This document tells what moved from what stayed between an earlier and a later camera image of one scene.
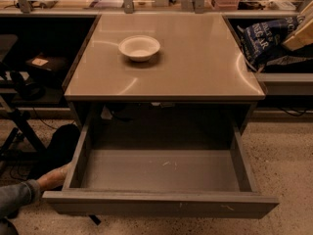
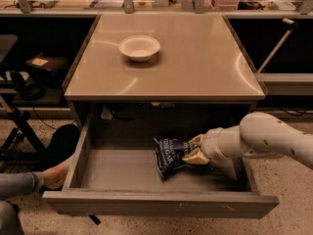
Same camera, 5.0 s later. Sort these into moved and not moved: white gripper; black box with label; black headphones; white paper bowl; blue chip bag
Moved: white gripper; blue chip bag
Not moved: white paper bowl; black box with label; black headphones
